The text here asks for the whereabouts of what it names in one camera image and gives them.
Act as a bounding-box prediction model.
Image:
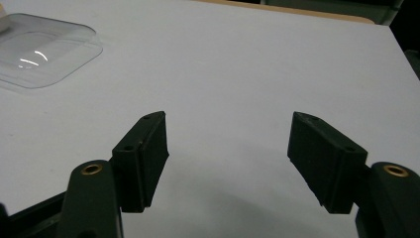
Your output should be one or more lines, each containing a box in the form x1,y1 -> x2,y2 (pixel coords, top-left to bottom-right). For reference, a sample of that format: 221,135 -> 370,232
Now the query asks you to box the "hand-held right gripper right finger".
286,111 -> 420,238

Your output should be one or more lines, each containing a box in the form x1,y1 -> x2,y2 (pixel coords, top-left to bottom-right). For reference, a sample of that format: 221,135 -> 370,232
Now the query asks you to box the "clear plastic tray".
0,13 -> 104,89

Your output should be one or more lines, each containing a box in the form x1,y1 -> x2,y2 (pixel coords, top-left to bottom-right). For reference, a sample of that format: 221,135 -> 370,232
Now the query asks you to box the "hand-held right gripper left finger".
55,110 -> 170,238

